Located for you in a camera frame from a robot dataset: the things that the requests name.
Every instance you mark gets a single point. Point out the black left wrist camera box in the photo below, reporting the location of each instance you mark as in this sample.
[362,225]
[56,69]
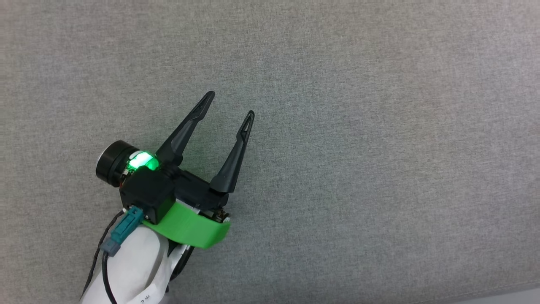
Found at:
[147,192]

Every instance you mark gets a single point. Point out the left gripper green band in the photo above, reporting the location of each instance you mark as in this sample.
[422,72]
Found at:
[194,228]

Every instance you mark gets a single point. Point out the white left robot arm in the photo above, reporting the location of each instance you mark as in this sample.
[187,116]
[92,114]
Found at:
[135,264]

